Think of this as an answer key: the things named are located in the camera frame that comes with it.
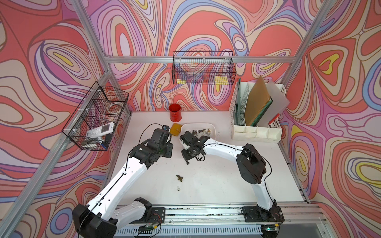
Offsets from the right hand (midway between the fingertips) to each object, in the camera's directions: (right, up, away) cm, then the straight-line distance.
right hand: (187, 159), depth 91 cm
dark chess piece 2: (0, -2, 0) cm, 3 cm away
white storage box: (+9, +18, +17) cm, 27 cm away
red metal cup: (-9, +31, +17) cm, 36 cm away
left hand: (-9, +10, -14) cm, 19 cm away
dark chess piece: (+5, +16, +14) cm, 22 cm away
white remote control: (-37, +19, -23) cm, 48 cm away
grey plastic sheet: (+54, +34, -6) cm, 64 cm away
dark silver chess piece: (+11, +17, +17) cm, 26 cm away
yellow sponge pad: (-9, +18, +15) cm, 25 cm away
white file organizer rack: (+39, +44, +16) cm, 61 cm away
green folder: (+46, +25, +5) cm, 52 cm away
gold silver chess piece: (+15, +17, +14) cm, 27 cm away
